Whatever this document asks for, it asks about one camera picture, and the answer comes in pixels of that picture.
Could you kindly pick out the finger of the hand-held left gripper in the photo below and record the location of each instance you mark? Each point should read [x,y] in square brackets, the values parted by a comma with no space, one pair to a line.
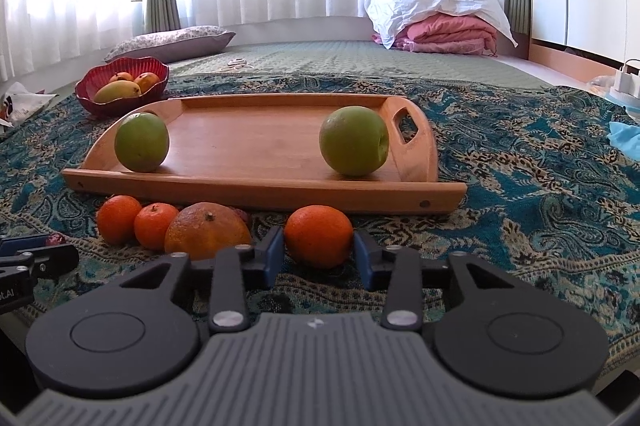
[52,260]
[20,245]

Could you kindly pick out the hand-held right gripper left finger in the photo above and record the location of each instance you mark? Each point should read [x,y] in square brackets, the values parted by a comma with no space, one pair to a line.
[270,256]

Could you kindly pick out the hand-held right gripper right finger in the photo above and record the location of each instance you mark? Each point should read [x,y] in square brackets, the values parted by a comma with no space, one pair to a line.
[363,262]

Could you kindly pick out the dark red date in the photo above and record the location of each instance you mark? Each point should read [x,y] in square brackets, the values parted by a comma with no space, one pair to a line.
[56,239]

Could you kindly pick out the small tangerine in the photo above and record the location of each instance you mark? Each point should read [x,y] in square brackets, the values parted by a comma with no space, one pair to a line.
[118,220]
[318,236]
[154,226]

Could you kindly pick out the large blemished orange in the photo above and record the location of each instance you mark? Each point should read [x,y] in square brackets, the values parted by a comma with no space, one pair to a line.
[207,233]

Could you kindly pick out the wooden serving tray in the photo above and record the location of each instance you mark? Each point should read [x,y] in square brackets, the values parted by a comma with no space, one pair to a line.
[250,141]

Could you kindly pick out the green round fruit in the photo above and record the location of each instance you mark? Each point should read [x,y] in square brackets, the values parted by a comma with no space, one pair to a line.
[141,142]
[354,141]

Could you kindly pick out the printed plastic bag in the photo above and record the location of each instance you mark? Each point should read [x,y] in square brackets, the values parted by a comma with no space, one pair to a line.
[22,104]

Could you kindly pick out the red scalloped bowl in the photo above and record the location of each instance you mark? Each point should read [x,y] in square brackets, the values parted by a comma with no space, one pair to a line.
[100,106]

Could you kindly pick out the teal paisley blanket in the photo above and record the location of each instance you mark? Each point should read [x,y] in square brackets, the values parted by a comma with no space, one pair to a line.
[525,186]

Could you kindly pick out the large yellow-green mango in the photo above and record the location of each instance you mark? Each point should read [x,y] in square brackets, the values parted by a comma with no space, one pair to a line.
[117,92]

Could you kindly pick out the small white object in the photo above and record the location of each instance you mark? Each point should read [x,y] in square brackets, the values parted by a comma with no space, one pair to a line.
[240,63]

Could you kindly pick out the small yellow mango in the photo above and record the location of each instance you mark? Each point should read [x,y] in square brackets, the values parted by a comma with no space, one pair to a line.
[121,77]

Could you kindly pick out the green quilted mattress pad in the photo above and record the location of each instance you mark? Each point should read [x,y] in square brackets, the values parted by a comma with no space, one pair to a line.
[350,61]

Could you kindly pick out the orange-red mango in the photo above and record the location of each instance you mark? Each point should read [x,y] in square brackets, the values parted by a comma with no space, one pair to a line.
[147,82]

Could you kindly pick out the floral grey pillow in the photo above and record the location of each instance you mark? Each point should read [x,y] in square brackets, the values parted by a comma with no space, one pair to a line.
[170,42]

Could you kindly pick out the folded pink blanket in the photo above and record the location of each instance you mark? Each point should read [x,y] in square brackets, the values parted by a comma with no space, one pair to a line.
[445,34]

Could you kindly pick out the light blue cloth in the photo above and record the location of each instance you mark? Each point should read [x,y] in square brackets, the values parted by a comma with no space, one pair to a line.
[626,137]

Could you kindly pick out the clear plastic bag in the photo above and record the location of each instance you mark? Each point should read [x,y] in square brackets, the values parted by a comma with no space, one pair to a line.
[602,84]

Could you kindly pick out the white charger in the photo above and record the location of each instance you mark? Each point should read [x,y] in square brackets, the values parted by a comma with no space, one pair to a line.
[629,79]

